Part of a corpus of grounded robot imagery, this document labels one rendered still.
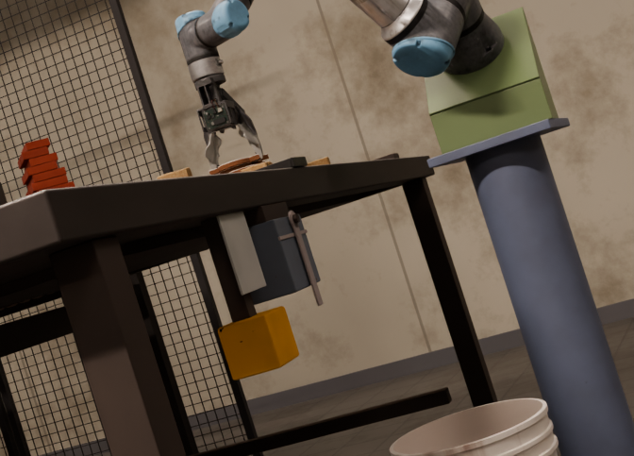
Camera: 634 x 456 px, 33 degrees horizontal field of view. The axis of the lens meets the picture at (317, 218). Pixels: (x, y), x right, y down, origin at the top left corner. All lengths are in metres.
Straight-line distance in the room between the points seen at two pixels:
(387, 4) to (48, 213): 1.13
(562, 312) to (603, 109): 2.85
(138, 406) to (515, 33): 1.43
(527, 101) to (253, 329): 0.95
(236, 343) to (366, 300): 3.90
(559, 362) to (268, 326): 0.95
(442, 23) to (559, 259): 0.56
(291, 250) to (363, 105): 3.67
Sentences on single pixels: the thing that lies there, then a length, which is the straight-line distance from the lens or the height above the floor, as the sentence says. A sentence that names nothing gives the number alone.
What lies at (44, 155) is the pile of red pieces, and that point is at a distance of 3.18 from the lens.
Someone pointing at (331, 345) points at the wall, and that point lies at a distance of 5.54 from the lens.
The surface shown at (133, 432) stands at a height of 0.63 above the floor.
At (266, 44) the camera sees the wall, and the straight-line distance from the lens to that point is 5.55.
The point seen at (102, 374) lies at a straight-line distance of 1.24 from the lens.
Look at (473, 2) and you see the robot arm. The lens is 2.29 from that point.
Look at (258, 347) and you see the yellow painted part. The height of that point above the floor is 0.66.
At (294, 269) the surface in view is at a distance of 1.70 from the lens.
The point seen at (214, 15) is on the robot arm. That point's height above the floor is 1.31.
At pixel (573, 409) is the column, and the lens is 2.36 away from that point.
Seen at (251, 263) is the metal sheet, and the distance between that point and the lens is 1.61.
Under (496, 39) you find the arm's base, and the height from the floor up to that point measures 1.07.
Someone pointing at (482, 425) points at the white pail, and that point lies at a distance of 2.16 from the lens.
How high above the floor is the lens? 0.78
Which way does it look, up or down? 1 degrees up
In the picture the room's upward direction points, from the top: 18 degrees counter-clockwise
